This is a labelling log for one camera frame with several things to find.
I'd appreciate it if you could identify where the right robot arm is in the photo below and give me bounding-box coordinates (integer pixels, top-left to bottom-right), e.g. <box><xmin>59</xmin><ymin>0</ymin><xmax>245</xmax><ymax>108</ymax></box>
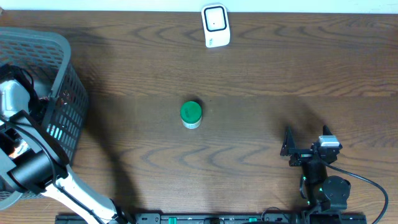
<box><xmin>280</xmin><ymin>126</ymin><xmax>351</xmax><ymax>213</ymax></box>

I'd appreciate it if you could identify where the grey plastic basket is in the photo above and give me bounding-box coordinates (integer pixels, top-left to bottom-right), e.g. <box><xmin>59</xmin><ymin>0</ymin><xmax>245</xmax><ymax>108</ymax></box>
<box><xmin>1</xmin><ymin>27</ymin><xmax>89</xmax><ymax>209</ymax></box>

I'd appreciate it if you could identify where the orange small box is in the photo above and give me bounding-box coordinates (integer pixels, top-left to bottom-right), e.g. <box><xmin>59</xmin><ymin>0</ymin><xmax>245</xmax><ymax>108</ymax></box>
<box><xmin>9</xmin><ymin>139</ymin><xmax>30</xmax><ymax>159</ymax></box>

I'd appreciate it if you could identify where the white barcode scanner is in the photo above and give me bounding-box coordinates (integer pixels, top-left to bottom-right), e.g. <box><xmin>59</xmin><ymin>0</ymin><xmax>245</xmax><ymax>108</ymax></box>
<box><xmin>201</xmin><ymin>4</ymin><xmax>231</xmax><ymax>48</ymax></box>

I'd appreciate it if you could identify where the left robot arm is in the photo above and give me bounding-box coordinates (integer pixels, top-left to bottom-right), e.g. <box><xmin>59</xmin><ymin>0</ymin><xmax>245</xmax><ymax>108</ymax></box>
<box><xmin>1</xmin><ymin>64</ymin><xmax>135</xmax><ymax>223</ymax></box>

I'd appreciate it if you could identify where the green lid jar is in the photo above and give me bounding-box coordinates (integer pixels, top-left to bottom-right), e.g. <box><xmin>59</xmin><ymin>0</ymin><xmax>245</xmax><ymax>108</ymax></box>
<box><xmin>180</xmin><ymin>101</ymin><xmax>202</xmax><ymax>129</ymax></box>

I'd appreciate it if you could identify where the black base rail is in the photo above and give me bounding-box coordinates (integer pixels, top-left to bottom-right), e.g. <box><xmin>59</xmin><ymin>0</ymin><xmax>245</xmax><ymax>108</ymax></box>
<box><xmin>55</xmin><ymin>208</ymin><xmax>368</xmax><ymax>224</ymax></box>

